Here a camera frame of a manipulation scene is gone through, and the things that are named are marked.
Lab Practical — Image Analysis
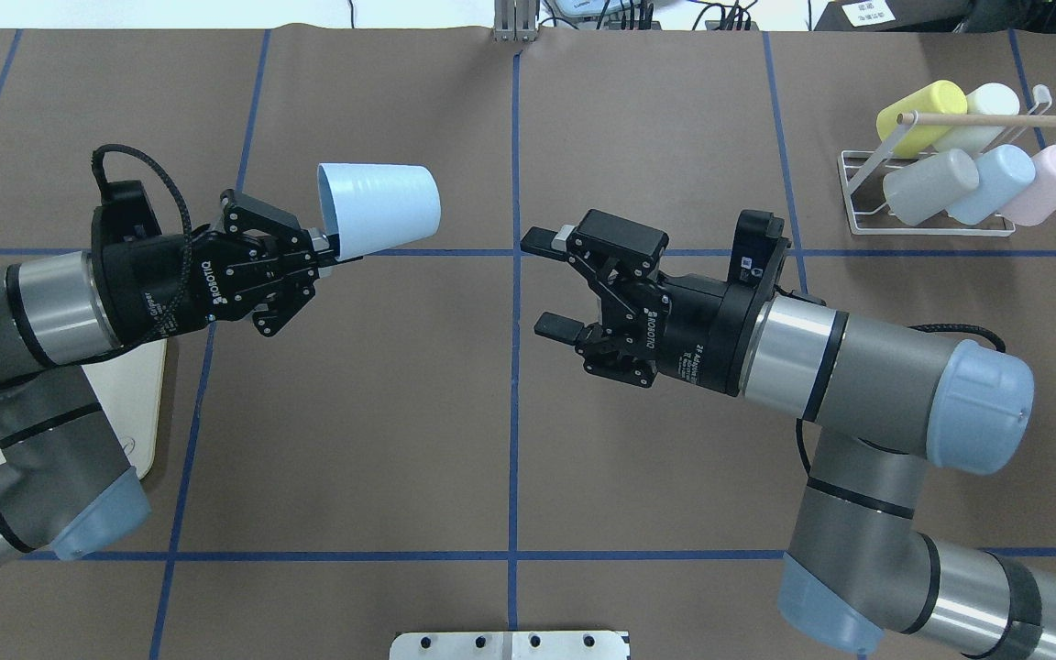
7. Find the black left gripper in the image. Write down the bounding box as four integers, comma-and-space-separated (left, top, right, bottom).
93, 181, 363, 346

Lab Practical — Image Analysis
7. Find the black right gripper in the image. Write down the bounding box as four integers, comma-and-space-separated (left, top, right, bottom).
521, 209, 789, 396

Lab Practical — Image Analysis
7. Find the grey plastic cup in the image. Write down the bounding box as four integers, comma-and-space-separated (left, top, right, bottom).
883, 148, 980, 226

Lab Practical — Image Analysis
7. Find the yellow plastic cup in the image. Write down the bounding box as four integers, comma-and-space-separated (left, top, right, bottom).
875, 80, 969, 159

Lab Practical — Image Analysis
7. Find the light blue plastic cup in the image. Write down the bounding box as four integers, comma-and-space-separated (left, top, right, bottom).
946, 145, 1036, 226

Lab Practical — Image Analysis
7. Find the pale green plastic cup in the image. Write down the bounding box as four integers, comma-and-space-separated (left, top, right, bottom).
936, 82, 1022, 155

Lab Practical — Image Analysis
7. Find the pink plastic cup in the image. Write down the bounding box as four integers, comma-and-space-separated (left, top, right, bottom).
998, 145, 1056, 226

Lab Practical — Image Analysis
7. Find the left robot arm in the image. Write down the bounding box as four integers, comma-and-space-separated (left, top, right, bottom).
0, 181, 352, 568

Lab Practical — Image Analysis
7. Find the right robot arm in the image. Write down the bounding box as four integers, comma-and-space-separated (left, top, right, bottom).
521, 209, 1056, 659

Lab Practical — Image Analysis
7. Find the cream plastic tray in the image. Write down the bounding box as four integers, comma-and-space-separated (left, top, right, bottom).
0, 341, 168, 479

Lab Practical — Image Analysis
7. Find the aluminium frame post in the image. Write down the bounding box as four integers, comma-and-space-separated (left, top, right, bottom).
493, 0, 542, 43

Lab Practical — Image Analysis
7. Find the white wire cup rack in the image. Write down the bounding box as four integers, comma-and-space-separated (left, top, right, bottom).
837, 80, 1056, 237

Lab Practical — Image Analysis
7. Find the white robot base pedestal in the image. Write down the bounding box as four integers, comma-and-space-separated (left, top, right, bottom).
389, 630, 631, 659

